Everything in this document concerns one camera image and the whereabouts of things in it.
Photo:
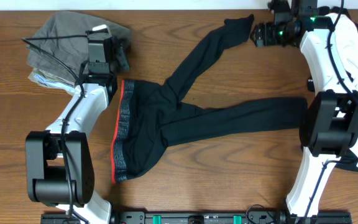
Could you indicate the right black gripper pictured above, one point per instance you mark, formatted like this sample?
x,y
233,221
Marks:
x,y
263,29

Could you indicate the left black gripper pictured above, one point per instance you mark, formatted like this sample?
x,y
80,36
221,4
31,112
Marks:
x,y
122,57

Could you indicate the black leggings with red waistband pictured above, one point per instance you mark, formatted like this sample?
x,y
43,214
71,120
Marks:
x,y
153,117

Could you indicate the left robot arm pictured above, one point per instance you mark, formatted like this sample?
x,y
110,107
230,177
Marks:
x,y
58,161

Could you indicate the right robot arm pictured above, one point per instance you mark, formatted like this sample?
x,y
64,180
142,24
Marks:
x,y
329,127

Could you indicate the folded light blue garment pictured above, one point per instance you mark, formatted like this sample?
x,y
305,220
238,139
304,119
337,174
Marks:
x,y
47,81

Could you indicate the folded grey-brown trousers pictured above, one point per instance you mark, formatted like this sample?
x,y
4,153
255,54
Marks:
x,y
63,37

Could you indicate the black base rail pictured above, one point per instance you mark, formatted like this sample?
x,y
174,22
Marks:
x,y
255,217

